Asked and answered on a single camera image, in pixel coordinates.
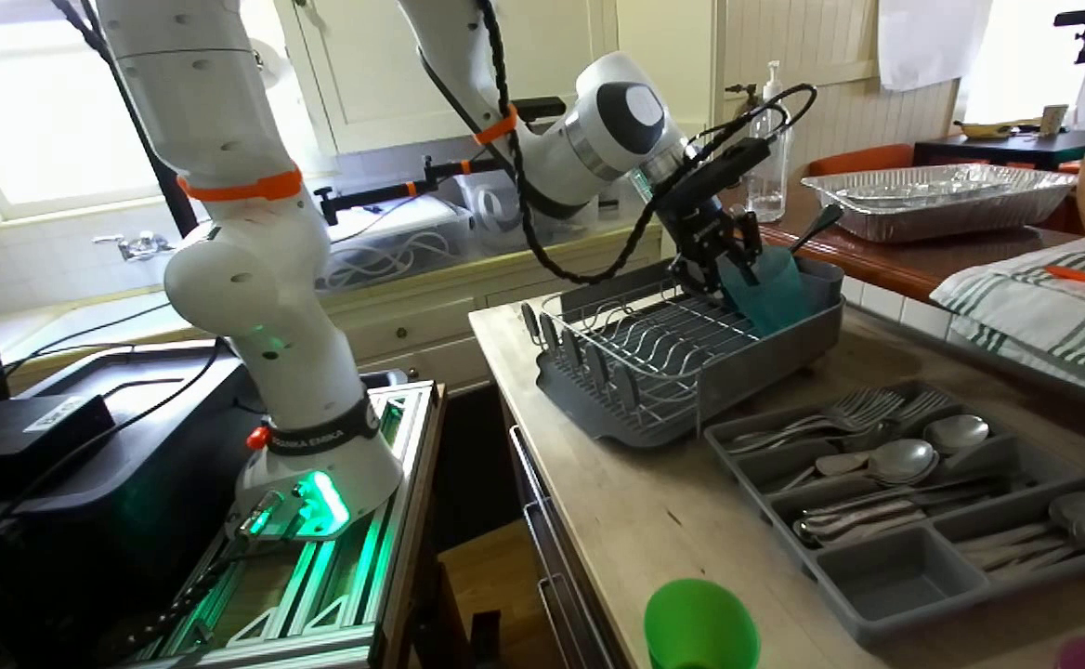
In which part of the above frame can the clear plastic storage bin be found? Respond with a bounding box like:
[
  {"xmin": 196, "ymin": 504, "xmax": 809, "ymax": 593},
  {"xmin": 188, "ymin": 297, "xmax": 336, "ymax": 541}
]
[{"xmin": 315, "ymin": 162, "xmax": 604, "ymax": 297}]

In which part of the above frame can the white hanging towel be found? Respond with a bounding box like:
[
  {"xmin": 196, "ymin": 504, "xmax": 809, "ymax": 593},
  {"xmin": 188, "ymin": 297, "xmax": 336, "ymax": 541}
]
[{"xmin": 873, "ymin": 0, "xmax": 1001, "ymax": 96}]

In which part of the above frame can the black kitchen utensil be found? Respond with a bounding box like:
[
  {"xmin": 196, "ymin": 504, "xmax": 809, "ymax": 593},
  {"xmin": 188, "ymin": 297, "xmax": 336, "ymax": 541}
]
[{"xmin": 787, "ymin": 201, "xmax": 847, "ymax": 267}]

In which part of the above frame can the steel dish drying rack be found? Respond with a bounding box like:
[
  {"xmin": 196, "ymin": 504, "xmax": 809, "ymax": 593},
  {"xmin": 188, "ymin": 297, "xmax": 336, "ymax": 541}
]
[{"xmin": 518, "ymin": 252, "xmax": 847, "ymax": 454}]

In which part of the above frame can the green plastic cup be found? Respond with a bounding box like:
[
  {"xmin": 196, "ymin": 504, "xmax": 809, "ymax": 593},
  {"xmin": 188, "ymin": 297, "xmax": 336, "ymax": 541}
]
[{"xmin": 639, "ymin": 574, "xmax": 765, "ymax": 669}]

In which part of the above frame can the steel fork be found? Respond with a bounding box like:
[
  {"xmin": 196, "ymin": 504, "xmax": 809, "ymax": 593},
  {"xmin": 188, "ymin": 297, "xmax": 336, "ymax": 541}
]
[{"xmin": 726, "ymin": 386, "xmax": 914, "ymax": 455}]

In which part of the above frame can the aluminium foil tray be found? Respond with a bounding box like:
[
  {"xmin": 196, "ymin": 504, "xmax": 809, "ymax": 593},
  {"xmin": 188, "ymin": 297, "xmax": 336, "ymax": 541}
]
[{"xmin": 800, "ymin": 159, "xmax": 1083, "ymax": 243}]

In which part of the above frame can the steel knife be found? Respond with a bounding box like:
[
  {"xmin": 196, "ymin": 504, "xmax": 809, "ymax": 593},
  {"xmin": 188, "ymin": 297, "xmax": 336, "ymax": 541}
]
[{"xmin": 790, "ymin": 491, "xmax": 931, "ymax": 549}]

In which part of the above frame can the clear hand sanitizer pump bottle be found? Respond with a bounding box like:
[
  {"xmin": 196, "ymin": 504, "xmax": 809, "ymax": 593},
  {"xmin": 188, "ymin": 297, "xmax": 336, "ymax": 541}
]
[{"xmin": 741, "ymin": 55, "xmax": 794, "ymax": 226}]

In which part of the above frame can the large steel spoon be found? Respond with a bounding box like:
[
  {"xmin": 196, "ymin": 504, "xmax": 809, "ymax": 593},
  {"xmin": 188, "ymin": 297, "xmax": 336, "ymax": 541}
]
[{"xmin": 768, "ymin": 433, "xmax": 949, "ymax": 497}]

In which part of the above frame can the striped kitchen cloth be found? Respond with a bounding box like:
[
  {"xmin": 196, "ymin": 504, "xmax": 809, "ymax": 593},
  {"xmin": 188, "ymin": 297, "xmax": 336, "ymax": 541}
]
[{"xmin": 929, "ymin": 239, "xmax": 1085, "ymax": 409}]

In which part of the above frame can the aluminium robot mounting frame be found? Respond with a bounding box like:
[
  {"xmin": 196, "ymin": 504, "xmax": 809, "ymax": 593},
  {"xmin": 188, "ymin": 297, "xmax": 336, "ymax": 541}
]
[{"xmin": 129, "ymin": 376, "xmax": 447, "ymax": 669}]

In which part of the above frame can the black controller box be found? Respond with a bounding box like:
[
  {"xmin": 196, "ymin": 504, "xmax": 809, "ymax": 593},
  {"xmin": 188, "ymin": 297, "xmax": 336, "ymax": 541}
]
[{"xmin": 0, "ymin": 338, "xmax": 258, "ymax": 625}]

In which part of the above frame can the grey cutlery tray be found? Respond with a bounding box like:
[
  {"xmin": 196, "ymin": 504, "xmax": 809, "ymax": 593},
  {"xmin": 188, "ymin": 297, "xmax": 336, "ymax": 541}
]
[{"xmin": 702, "ymin": 381, "xmax": 1085, "ymax": 650}]

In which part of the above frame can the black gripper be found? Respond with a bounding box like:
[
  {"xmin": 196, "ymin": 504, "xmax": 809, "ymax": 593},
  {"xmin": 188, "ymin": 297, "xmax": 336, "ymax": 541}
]
[{"xmin": 665, "ymin": 188, "xmax": 768, "ymax": 293}]

